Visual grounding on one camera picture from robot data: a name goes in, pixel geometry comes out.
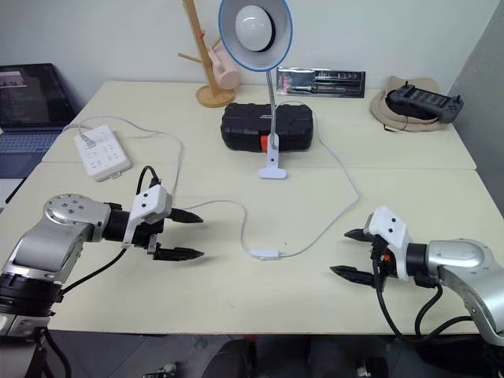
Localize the white inline cord switch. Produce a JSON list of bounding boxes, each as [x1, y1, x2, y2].
[[250, 246, 283, 262]]

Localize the dark blue laptop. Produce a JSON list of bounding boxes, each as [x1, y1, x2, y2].
[[0, 62, 78, 180]]

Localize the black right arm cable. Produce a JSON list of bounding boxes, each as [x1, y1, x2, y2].
[[373, 271, 480, 342]]

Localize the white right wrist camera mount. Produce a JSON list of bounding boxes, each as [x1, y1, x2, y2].
[[365, 205, 413, 282]]

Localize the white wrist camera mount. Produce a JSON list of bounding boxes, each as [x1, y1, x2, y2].
[[120, 185, 173, 249], [365, 205, 413, 282]]

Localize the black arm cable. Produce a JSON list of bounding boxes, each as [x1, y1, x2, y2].
[[373, 271, 480, 342], [58, 165, 163, 296]]

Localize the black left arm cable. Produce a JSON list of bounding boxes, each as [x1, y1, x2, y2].
[[58, 165, 163, 296]]

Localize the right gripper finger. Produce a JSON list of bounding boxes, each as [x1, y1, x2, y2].
[[343, 227, 373, 245], [329, 265, 377, 288]]

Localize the pink mug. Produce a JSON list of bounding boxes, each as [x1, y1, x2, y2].
[[207, 44, 242, 91]]

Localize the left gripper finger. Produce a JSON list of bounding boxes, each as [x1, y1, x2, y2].
[[152, 246, 206, 263], [170, 207, 205, 224]]

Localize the white blue-rimmed desk lamp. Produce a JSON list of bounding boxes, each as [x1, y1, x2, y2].
[[217, 0, 294, 181]]

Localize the black plastic tool case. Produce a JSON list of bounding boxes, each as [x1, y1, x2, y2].
[[220, 102, 317, 153]]

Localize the white round light bulb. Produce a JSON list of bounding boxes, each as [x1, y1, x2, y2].
[[235, 4, 275, 53]]

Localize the white lamp power cord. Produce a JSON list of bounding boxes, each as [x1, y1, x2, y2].
[[61, 102, 361, 259]]

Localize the wooden mug tree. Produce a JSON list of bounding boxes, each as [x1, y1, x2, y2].
[[177, 0, 238, 108]]

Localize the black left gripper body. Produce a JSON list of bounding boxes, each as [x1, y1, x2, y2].
[[132, 210, 173, 258]]

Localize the beige fabric hat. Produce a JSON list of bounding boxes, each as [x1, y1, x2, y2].
[[369, 75, 450, 134]]

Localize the black handheld controller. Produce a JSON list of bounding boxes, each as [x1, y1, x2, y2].
[[387, 81, 465, 124]]

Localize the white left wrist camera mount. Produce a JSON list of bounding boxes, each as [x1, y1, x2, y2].
[[120, 185, 173, 249]]

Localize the white power strip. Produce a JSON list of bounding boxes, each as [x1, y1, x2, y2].
[[73, 124, 133, 183]]

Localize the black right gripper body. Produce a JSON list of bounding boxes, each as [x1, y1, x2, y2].
[[367, 234, 397, 291]]

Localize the black screwdriver set package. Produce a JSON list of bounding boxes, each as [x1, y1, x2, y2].
[[276, 65, 367, 100]]

